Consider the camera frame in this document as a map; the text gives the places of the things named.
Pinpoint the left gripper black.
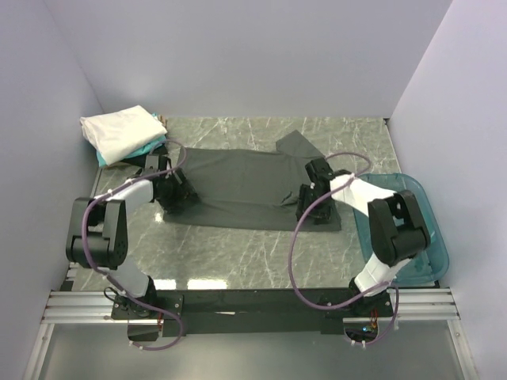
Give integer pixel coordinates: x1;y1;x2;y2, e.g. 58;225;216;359
157;169;198;215

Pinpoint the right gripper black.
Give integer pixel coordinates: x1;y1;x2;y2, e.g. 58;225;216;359
295;184;333;226

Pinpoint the dark grey t-shirt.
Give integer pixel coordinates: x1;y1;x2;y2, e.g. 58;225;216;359
164;131;322;231

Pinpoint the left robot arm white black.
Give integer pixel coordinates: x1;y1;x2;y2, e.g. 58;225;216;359
66;154;199;318

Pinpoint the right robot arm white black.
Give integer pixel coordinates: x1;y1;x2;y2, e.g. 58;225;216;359
288;158;431;316

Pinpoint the black folded t-shirt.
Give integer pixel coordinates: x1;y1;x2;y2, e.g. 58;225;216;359
120;145;168;168

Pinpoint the beige patterned folded cloth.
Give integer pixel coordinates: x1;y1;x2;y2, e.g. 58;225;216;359
152;113;167;128

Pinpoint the teal folded t-shirt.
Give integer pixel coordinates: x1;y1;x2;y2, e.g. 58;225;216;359
96;135;166;167

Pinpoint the white folded t-shirt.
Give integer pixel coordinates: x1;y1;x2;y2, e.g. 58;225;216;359
80;105;166;162

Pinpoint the teal plastic bin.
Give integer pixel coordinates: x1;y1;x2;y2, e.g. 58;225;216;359
350;172;451;285

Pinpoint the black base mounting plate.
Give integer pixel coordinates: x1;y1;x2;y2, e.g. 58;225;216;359
111;289;393;341

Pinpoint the aluminium rail frame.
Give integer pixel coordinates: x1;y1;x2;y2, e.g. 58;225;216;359
23;288;479;379

